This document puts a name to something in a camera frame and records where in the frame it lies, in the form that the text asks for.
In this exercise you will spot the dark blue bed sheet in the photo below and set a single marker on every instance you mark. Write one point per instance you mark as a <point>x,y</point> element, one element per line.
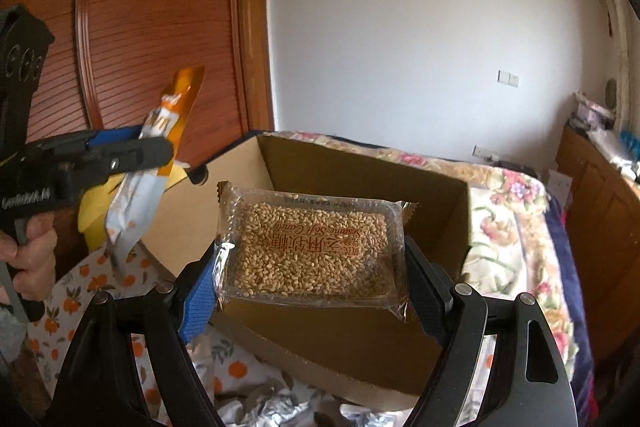
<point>570,287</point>

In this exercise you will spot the brown cardboard box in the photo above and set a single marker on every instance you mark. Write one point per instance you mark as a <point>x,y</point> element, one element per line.
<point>350,167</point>

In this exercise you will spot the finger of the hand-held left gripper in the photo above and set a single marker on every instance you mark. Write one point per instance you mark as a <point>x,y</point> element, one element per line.
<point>117,138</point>
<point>145,154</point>

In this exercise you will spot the clutter of bags and boxes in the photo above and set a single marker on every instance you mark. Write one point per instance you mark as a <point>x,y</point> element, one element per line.
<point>600,127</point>

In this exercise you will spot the white wall socket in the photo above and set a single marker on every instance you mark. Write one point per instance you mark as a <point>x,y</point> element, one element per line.
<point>484,152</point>

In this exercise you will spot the wooden louvered wardrobe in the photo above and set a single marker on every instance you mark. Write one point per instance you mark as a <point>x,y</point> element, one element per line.
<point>150,7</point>

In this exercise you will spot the clear sesame candy packet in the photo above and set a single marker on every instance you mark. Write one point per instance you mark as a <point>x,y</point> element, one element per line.
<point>310,252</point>

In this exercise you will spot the small white box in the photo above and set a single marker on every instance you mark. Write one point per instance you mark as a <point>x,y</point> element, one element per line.
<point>560,187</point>

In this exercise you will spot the small oval wall ornament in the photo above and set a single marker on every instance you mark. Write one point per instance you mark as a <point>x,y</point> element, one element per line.
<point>611,91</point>

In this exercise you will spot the crumpled silver foil wrapper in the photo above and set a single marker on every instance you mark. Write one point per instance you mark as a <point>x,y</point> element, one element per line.
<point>280,402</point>

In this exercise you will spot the floral blanket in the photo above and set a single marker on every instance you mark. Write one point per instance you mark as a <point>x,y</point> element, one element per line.
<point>505,227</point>

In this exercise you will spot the orange white snack packet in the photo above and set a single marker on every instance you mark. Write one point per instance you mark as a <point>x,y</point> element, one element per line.
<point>135,202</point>

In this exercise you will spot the orange fruit print cloth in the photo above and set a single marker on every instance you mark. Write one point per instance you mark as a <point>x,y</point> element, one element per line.
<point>65,297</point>

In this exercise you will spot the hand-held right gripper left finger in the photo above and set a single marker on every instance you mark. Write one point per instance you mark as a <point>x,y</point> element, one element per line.
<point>200,302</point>

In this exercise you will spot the wooden cabinet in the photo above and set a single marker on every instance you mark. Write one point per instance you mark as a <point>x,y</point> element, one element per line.
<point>600,232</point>

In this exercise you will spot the yellow plastic bag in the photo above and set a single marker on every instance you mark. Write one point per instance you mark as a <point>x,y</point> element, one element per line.
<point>95,212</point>

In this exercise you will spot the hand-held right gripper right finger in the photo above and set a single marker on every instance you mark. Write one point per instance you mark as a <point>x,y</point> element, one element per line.
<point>425,307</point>

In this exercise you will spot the person's left hand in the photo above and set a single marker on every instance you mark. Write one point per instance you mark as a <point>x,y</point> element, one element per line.
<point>35,257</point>

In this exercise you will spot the white wall switch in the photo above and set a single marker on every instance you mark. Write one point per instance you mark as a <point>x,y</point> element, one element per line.
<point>508,78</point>

